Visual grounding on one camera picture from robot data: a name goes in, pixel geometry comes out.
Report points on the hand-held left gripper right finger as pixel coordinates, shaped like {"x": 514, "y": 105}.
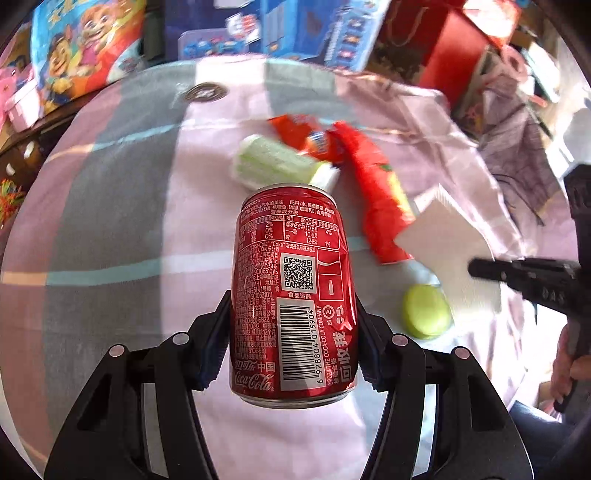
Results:
{"x": 369, "y": 350}

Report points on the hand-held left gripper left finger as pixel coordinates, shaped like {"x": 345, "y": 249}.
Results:
{"x": 217, "y": 341}

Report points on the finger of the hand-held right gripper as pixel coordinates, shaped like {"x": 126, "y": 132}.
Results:
{"x": 508, "y": 272}

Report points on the lime green round lid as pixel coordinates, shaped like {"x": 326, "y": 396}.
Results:
{"x": 425, "y": 311}

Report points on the white paper napkin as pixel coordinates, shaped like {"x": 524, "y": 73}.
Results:
{"x": 443, "y": 240}

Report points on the red soda can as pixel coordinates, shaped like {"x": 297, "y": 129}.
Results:
{"x": 286, "y": 277}

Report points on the red snack bag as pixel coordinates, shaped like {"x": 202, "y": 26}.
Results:
{"x": 374, "y": 198}

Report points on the orange snack packet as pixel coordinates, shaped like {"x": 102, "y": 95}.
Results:
{"x": 295, "y": 131}

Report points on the person's right hand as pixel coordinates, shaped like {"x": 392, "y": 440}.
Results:
{"x": 570, "y": 374}

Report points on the purple grey woven cloth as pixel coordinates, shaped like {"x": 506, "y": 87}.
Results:
{"x": 517, "y": 138}

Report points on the person's dark trouser leg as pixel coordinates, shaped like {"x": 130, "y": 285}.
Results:
{"x": 540, "y": 438}

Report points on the light green wrapped roll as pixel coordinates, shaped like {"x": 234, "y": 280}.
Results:
{"x": 272, "y": 161}

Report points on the red gift bag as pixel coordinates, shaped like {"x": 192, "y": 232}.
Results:
{"x": 452, "y": 50}

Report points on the red printed box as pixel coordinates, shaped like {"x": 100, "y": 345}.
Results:
{"x": 496, "y": 18}

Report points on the rainbow spiky toy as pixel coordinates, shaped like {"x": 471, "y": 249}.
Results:
{"x": 10, "y": 198}

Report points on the brown wooden cabinet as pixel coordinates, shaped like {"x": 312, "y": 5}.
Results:
{"x": 27, "y": 152}

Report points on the blue toy box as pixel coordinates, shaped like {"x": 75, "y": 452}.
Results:
{"x": 323, "y": 32}

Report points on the small pink gift box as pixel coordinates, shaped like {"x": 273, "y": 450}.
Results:
{"x": 21, "y": 110}

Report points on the cartoon printed gift bag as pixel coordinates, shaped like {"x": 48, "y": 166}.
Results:
{"x": 78, "y": 50}

